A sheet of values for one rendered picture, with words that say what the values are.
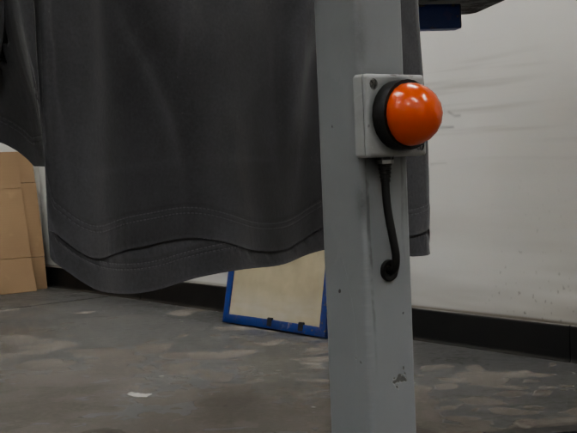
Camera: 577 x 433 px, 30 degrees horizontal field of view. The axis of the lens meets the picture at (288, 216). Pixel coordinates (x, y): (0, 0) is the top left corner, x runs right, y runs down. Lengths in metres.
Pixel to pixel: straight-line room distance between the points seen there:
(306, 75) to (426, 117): 0.39
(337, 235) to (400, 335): 0.07
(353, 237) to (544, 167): 2.63
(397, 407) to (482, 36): 2.80
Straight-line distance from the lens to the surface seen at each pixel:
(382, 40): 0.67
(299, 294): 3.90
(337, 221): 0.67
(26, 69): 0.88
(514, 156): 3.35
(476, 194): 3.45
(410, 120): 0.63
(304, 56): 1.01
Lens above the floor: 0.63
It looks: 3 degrees down
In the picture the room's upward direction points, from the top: 2 degrees counter-clockwise
